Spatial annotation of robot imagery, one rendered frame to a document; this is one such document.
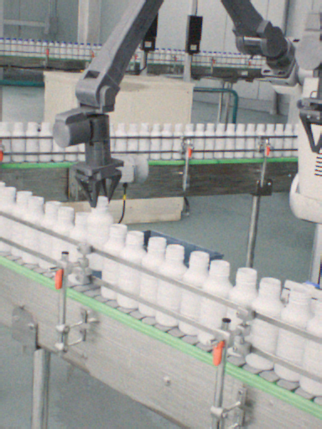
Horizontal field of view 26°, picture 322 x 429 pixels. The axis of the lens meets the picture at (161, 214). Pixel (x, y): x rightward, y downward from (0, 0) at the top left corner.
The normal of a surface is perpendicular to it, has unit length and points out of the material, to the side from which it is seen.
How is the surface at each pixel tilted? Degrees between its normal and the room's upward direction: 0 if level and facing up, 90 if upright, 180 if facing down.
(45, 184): 90
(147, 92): 90
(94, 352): 90
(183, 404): 90
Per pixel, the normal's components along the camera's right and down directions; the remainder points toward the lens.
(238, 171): 0.47, 0.26
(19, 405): 0.07, -0.96
